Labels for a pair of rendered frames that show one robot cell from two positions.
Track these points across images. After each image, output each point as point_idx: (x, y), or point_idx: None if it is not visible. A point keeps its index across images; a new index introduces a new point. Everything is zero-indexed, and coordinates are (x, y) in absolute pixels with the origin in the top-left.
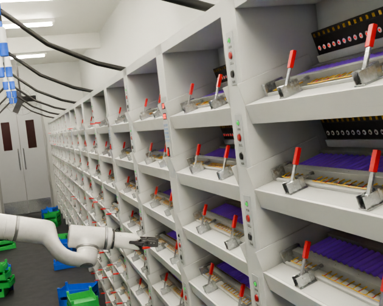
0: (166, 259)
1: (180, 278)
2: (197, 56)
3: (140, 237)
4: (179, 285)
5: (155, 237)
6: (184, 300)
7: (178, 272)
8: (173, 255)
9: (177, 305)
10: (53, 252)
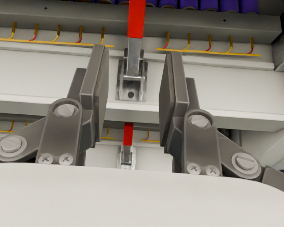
0: (28, 92)
1: (226, 125)
2: None
3: (78, 150)
4: None
5: (93, 45)
6: (264, 160)
7: (258, 118)
8: (21, 57)
9: (120, 163)
10: None
